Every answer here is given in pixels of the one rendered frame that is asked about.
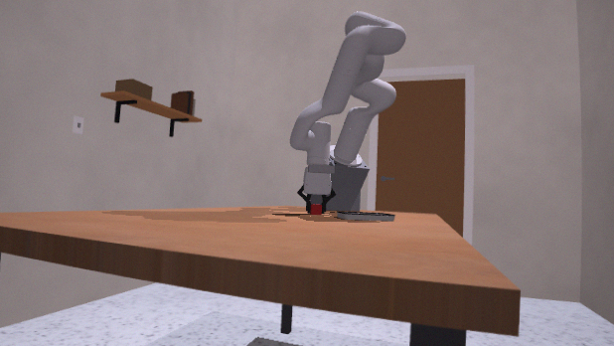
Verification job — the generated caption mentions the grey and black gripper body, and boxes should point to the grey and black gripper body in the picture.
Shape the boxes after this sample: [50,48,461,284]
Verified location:
[303,167,331,195]

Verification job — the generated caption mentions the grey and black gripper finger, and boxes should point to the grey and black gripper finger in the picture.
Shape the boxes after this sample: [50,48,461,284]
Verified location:
[297,185,312,214]
[321,187,336,214]

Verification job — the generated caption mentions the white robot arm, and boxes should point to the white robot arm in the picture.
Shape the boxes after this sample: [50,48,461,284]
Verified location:
[290,12,406,174]

